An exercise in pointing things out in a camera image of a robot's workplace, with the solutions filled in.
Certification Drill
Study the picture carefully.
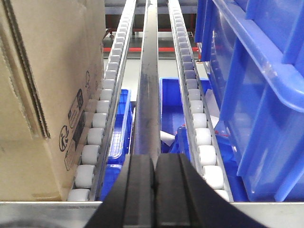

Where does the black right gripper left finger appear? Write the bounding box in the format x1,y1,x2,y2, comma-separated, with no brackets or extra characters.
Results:
85,154,154,228

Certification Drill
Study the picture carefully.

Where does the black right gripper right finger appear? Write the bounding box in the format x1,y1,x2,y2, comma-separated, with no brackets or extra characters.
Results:
155,153,264,228

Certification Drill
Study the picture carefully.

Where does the brown cardboard box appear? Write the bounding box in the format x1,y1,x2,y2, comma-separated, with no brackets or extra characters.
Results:
0,0,105,201

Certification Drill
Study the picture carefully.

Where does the metal shelf front beam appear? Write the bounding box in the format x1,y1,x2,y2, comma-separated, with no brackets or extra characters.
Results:
0,201,304,228

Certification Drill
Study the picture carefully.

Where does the right white roller track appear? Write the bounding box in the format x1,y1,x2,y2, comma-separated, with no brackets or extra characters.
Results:
168,0,233,202

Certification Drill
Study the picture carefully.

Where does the white roller track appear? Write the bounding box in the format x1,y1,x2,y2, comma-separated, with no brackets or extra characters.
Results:
67,0,136,202
168,0,233,202

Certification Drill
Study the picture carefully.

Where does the left white roller track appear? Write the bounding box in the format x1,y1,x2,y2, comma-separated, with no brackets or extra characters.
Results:
67,0,136,202

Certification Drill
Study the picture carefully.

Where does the blue bin lower left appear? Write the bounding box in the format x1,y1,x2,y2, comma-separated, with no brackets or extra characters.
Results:
96,89,133,201

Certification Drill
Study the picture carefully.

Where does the white paper sheet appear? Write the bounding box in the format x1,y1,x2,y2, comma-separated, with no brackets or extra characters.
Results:
160,131,175,146

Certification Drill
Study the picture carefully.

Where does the large blue plastic bin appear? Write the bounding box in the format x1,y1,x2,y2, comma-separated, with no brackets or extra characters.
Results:
195,0,304,202

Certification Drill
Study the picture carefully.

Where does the dark metal centre rail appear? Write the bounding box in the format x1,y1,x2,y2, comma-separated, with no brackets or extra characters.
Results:
133,0,161,165

